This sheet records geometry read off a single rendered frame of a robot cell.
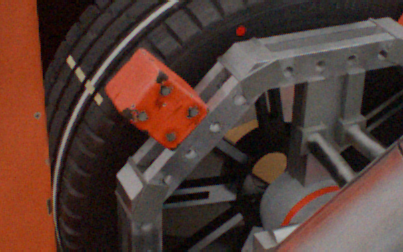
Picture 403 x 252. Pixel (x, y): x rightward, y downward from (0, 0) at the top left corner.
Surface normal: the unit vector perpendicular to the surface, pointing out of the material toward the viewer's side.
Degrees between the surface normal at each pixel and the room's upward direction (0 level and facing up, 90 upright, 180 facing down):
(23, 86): 90
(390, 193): 50
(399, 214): 57
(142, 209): 90
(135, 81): 45
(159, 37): 35
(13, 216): 90
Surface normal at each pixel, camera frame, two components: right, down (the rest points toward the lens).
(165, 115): 0.40, 0.47
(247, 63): -0.63, -0.48
